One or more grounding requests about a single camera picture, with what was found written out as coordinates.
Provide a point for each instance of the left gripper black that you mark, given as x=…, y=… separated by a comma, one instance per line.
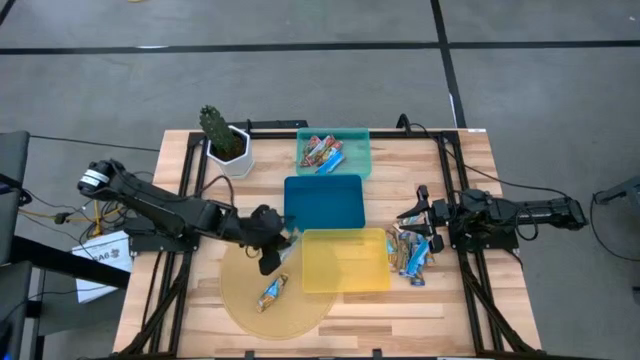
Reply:
x=262, y=227

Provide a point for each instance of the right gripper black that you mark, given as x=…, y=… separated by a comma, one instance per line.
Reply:
x=440, y=212

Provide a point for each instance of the bright blue granola bar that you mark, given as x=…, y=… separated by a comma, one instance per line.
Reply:
x=331, y=163
x=419, y=257

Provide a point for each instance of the red orange granola bar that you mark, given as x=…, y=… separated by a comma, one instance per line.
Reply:
x=322, y=147
x=309, y=152

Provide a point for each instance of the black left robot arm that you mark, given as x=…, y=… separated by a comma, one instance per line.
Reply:
x=165, y=210

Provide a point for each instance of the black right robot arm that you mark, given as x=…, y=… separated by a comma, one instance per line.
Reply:
x=525, y=212

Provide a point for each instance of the snack bars right pile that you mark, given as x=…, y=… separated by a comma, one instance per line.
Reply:
x=418, y=281

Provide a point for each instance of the dark blue plastic bin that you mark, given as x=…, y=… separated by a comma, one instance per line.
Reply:
x=325, y=202

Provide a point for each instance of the yellow translucent plastic bin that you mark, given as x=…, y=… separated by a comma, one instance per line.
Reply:
x=345, y=262

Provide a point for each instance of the white hexagonal plant pot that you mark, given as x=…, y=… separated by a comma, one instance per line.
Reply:
x=240, y=167

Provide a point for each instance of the teal translucent plastic bin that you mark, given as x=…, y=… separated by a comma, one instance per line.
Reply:
x=357, y=155

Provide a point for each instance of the green cactus plant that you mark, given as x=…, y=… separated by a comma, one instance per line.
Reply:
x=217, y=132

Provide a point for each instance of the white printed cardboard box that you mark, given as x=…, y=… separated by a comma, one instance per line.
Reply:
x=105, y=260

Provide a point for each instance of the dark grey equipment stand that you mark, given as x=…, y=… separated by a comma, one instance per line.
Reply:
x=625, y=192

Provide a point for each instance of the black power plug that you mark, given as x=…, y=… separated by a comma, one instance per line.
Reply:
x=62, y=218

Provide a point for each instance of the black desk bar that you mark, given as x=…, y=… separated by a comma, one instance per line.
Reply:
x=60, y=260

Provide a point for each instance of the grey padded chair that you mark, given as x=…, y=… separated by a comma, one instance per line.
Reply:
x=12, y=160

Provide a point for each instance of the black aluminium table frame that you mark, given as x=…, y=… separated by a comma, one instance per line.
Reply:
x=435, y=133

